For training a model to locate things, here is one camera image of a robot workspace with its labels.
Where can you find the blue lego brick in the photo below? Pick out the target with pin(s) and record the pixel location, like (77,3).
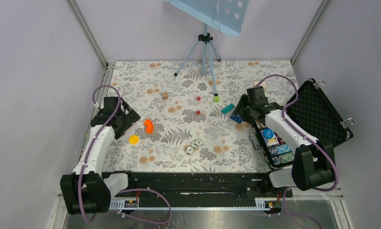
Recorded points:
(235,119)

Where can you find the orange curved block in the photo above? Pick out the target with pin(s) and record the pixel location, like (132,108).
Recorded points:
(149,126)

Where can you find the green cube block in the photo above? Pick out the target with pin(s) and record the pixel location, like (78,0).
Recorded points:
(216,99)

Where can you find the floral table cloth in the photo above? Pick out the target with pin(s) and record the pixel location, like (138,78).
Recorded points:
(227,146)

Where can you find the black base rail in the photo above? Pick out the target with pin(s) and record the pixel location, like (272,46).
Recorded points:
(200,190)

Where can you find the light blue perforated board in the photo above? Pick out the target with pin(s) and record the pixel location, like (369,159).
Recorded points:
(226,16)

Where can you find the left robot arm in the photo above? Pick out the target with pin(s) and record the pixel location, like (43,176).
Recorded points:
(85,190)

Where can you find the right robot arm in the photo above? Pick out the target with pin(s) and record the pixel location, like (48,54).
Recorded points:
(314,161)

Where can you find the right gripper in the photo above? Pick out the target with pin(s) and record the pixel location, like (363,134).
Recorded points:
(239,109)

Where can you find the yellow round button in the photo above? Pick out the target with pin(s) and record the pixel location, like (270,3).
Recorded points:
(134,139)

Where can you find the brown wooden cube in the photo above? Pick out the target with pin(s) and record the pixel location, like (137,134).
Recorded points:
(164,95)

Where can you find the beige lego brick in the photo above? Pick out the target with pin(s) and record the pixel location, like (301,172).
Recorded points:
(263,84)

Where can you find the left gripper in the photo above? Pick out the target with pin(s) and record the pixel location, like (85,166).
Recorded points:
(132,118)

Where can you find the blue tripod stand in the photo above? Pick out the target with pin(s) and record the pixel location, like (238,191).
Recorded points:
(208,52)

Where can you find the teal rectangular block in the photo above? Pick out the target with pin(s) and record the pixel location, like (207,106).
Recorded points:
(227,109)

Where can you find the black poker case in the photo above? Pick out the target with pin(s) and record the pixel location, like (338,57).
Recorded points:
(315,114)

